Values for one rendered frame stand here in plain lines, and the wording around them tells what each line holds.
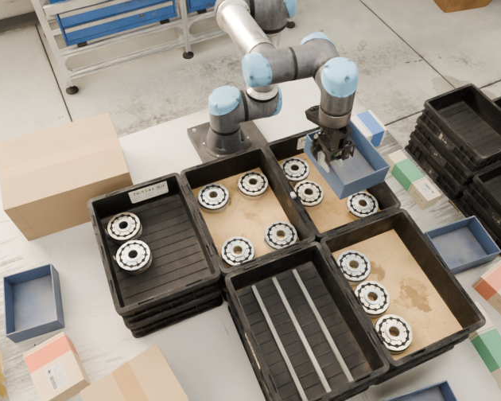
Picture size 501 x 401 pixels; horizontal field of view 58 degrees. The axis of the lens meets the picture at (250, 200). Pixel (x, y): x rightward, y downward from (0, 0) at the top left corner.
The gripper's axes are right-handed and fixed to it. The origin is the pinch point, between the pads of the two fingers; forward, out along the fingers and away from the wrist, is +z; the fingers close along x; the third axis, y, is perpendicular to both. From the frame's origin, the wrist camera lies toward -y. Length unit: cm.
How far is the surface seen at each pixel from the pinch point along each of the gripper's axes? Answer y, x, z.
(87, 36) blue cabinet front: -196, -48, 74
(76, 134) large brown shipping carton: -61, -63, 16
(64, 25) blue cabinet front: -195, -58, 61
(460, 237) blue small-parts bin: 23, 45, 46
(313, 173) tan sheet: -15.9, 7.1, 29.6
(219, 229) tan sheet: -8.2, -31.7, 26.1
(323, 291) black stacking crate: 24.1, -12.0, 28.0
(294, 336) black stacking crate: 32.6, -26.1, 26.7
